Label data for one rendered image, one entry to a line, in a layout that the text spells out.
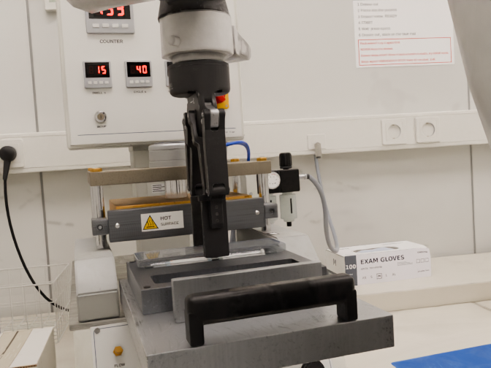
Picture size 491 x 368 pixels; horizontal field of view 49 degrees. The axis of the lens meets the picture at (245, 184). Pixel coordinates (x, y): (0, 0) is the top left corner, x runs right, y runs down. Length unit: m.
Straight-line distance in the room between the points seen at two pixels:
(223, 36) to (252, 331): 0.35
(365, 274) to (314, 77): 0.56
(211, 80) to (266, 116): 0.85
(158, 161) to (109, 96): 0.20
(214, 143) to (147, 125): 0.41
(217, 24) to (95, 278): 0.34
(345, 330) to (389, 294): 0.79
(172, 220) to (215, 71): 0.24
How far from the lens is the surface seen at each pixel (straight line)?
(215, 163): 0.61
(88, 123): 1.00
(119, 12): 1.04
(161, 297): 0.55
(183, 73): 0.65
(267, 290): 0.46
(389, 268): 1.36
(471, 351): 1.08
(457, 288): 1.35
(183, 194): 0.88
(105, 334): 0.70
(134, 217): 0.78
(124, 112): 1.01
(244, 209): 0.81
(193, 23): 0.65
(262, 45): 1.51
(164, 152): 0.85
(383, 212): 1.60
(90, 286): 0.70
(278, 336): 0.47
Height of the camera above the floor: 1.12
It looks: 3 degrees down
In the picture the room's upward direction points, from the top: 4 degrees counter-clockwise
